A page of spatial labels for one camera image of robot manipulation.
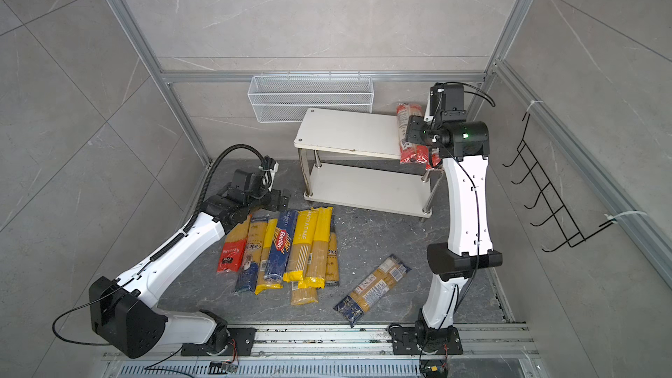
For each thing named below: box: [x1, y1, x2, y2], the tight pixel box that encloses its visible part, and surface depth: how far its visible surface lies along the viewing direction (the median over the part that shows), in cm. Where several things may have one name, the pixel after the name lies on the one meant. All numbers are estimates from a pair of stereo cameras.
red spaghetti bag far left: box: [217, 214, 252, 273], surface depth 87 cm
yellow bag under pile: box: [290, 280, 319, 306], surface depth 81 cm
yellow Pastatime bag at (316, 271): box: [298, 207, 334, 289], surface depth 87 cm
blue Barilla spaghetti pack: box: [264, 210, 299, 284], surface depth 88 cm
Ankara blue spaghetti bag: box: [235, 214, 269, 293], surface depth 87 cm
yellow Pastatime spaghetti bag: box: [283, 209, 319, 283], surface depth 88 cm
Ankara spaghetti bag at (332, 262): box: [325, 231, 340, 287], surface depth 88 cm
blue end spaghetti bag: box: [333, 253, 413, 329], surface depth 82 cm
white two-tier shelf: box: [294, 108, 443, 217], surface depth 88 cm
